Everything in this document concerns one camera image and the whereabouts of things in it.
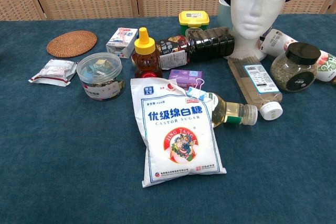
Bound blue white binder clip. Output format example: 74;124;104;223
186;78;214;103

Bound clear jar of binder clips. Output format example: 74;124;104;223
76;52;126;102

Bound pale blue cup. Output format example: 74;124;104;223
217;0;234;32

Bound glass spice jar black lid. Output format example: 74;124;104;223
270;41;321;94

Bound dark soy sauce bottle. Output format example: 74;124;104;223
156;26;236;71

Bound white fruit print drink bottle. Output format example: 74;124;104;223
259;28;336;86

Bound white castor sugar bag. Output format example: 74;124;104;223
130;78;227;188

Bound yellow lid green container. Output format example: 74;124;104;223
178;10;210;37

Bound pale yellow vinegar bottle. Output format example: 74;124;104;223
207;92;259;129

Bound round woven rattan coaster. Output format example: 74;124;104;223
46;30;98;58

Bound white red snack packet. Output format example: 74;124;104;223
28;59;78;88

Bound small purple box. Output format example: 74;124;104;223
168;69;204;89

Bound white foam mannequin head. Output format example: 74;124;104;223
223;0;295;61

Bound white blue milk carton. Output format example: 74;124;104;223
106;27;139;59

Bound blue table cloth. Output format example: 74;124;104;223
0;14;336;224

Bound honey bear bottle yellow cap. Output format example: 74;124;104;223
131;27;163;79

